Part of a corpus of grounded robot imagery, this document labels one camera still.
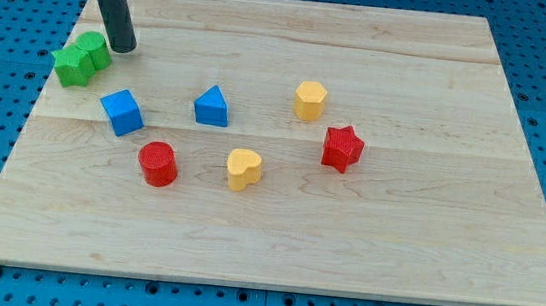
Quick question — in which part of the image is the green cylinder block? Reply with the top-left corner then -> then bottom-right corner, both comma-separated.
76,31 -> 112,71

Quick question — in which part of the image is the green star block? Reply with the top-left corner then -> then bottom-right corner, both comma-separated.
52,44 -> 96,88

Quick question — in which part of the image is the light wooden board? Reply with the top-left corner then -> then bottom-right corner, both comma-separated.
0,0 -> 546,306

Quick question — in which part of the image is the yellow heart block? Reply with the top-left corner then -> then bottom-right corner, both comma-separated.
226,148 -> 263,192

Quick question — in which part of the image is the yellow hexagon block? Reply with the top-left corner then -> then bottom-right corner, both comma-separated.
293,81 -> 328,122

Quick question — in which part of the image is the red star block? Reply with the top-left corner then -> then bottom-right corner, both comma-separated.
321,125 -> 365,174

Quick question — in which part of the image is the blue triangular prism block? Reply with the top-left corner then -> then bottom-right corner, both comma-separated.
193,85 -> 228,127

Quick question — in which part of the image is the red cylinder block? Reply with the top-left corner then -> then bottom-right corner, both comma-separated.
138,141 -> 178,187

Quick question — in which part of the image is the blue cube block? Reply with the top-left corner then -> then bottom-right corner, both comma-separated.
100,89 -> 144,136

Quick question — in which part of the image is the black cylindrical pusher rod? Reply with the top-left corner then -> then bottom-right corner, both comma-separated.
97,0 -> 137,53

